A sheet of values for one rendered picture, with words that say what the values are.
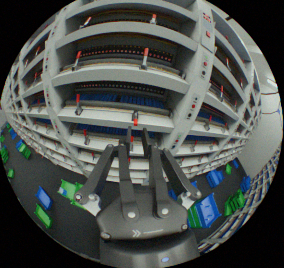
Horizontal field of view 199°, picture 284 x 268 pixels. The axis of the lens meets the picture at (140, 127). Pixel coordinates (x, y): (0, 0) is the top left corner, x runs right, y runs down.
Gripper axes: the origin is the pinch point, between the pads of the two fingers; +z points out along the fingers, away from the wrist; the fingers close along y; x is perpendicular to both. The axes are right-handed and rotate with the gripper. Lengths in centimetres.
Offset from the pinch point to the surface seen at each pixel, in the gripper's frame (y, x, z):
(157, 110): 9.5, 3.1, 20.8
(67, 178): -82, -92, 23
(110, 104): -11.4, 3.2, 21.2
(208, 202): 72, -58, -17
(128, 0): -11, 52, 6
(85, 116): -22.4, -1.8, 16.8
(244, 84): 88, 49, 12
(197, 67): 19.0, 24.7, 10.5
